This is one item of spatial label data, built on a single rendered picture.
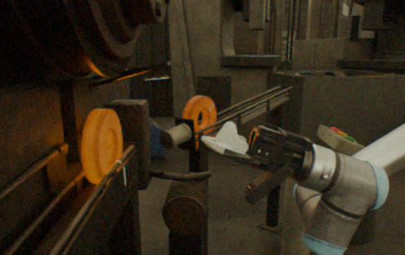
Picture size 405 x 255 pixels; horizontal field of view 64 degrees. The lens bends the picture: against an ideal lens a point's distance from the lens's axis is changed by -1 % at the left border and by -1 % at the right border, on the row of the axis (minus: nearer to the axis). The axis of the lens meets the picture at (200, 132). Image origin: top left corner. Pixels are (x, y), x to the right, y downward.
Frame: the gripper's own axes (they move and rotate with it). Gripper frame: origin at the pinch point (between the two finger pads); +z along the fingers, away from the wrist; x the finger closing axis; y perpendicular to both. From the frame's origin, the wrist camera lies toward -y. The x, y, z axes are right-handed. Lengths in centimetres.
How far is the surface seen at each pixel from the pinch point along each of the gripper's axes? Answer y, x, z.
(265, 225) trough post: -61, -97, -52
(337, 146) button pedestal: -1, -53, -50
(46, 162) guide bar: -7.0, 15.4, 24.3
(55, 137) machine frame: -5.1, 9.0, 26.3
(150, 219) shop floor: -81, -102, 9
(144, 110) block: -1.9, -17.7, 16.5
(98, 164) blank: -8.1, 7.5, 18.1
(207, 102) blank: 0.9, -45.8, 0.9
